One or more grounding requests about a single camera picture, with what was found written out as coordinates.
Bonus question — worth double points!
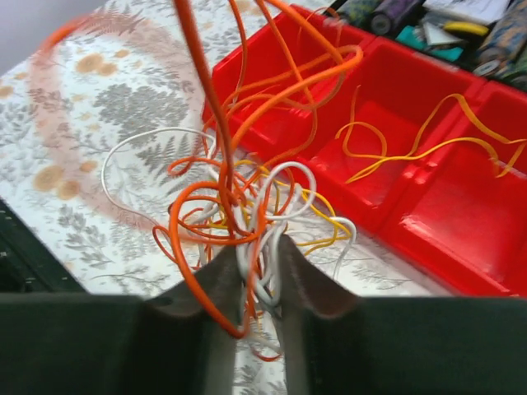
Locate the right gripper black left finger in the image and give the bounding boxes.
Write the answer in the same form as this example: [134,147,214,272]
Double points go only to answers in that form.
[144,246,242,394]

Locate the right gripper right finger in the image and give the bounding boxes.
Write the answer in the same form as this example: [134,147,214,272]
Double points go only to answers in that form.
[278,235,361,394]

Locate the orange cable bundle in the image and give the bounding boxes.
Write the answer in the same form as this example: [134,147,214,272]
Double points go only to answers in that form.
[30,0,364,363]

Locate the red plastic compartment tray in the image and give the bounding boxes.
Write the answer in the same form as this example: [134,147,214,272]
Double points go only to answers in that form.
[212,8,526,297]

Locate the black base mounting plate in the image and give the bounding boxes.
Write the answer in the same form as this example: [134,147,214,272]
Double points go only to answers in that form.
[1,202,86,293]

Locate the floral patterned table mat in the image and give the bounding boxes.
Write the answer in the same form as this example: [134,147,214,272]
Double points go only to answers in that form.
[0,0,454,395]

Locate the white card deck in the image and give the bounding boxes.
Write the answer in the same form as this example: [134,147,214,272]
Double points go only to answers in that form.
[423,0,510,25]

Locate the black poker chip case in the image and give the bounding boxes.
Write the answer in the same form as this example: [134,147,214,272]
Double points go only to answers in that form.
[330,1,526,91]

